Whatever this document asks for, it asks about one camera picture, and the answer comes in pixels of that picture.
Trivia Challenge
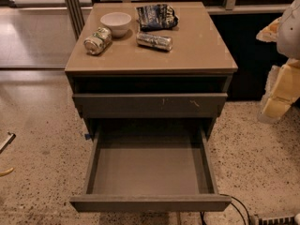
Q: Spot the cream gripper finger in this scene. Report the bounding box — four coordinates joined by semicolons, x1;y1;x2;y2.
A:
256;17;281;42
258;59;300;124

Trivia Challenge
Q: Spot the blue tape piece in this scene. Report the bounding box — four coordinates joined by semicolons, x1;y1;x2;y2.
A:
84;133;91;140

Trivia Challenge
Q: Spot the green soda can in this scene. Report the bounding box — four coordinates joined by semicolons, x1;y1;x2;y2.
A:
83;27;112;55

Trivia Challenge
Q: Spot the white power strip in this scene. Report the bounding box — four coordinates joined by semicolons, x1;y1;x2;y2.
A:
250;215;298;225

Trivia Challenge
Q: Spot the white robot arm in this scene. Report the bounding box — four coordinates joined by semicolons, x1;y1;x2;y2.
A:
256;0;300;124

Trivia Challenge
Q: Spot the silver redbull can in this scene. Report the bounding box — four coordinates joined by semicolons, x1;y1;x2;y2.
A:
136;32;173;52

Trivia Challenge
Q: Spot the grey drawer cabinet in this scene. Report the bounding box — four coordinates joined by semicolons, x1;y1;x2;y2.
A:
66;2;238;135

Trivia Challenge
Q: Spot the yellow object at left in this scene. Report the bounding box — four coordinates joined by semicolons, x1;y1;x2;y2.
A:
0;168;14;177

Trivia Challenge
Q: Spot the metal window frame post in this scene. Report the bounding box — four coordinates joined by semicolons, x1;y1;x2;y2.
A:
65;0;84;39

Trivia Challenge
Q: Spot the blue chip bag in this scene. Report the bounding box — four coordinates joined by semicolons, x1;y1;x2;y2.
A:
136;4;179;31

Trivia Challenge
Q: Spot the white ceramic bowl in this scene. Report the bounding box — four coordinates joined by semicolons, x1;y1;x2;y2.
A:
100;12;131;38

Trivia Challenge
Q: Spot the black floor cable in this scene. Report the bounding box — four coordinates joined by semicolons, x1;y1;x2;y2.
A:
200;193;252;225

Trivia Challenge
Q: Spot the metal bar at left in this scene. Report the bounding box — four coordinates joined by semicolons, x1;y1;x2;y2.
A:
0;132;16;153

